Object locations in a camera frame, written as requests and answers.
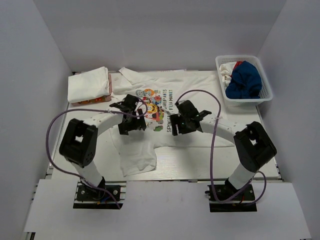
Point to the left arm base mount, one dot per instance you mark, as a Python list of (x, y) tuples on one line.
[(93, 199)]

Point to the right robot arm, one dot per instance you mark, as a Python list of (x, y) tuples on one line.
[(253, 145)]

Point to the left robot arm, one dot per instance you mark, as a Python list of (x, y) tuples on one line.
[(79, 143)]

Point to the white cartoon-print t-shirt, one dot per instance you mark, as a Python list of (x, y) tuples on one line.
[(137, 149)]

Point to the blue t-shirt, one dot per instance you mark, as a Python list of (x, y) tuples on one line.
[(246, 82)]

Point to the white red-print t-shirt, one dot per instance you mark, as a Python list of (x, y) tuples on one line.
[(226, 70)]

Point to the folded white t-shirt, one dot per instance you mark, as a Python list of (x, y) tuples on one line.
[(88, 85)]

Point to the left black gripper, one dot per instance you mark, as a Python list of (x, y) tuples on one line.
[(139, 123)]

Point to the white plastic basket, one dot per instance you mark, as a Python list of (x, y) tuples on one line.
[(265, 93)]

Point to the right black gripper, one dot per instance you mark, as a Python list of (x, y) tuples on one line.
[(175, 119)]

